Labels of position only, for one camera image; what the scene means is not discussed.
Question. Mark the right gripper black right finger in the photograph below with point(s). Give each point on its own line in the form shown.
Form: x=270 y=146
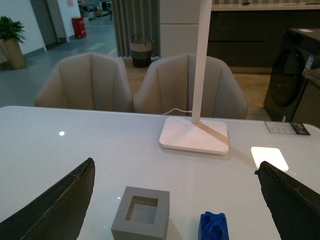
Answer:
x=294 y=207

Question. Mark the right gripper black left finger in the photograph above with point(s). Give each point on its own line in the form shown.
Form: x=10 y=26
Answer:
x=58 y=213

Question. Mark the gray square base block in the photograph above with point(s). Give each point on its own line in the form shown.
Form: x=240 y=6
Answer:
x=143 y=214

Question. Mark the blue plastic part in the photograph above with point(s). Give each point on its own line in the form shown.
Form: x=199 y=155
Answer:
x=213 y=226

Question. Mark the dark leaflet card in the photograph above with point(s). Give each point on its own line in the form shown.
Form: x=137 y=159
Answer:
x=292 y=128

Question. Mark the white desk lamp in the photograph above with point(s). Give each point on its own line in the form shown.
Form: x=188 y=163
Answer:
x=194 y=134

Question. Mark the beige chair left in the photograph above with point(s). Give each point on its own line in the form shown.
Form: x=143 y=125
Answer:
x=87 y=81

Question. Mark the beige chair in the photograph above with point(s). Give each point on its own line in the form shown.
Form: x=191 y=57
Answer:
x=168 y=87
x=87 y=81

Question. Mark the black washing machine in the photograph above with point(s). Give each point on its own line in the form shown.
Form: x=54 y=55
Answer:
x=290 y=96

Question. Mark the beige chair right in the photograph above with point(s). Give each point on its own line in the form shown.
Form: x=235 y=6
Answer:
x=168 y=87

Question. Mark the tan plant pot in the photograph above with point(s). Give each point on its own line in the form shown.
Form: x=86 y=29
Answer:
x=13 y=54

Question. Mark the dark cabinet with counter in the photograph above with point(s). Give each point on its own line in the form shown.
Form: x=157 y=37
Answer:
x=247 y=34

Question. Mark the green potted plant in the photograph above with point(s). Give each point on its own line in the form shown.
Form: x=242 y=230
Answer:
x=11 y=30

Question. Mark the red bin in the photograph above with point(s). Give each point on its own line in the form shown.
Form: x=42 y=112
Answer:
x=79 y=27

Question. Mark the gray curtain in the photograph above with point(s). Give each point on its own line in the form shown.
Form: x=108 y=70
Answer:
x=136 y=17

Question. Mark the white pillar cabinet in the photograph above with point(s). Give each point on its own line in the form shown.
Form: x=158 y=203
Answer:
x=179 y=25

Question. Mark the woven basket with handles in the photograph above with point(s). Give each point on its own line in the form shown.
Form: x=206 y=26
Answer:
x=140 y=51

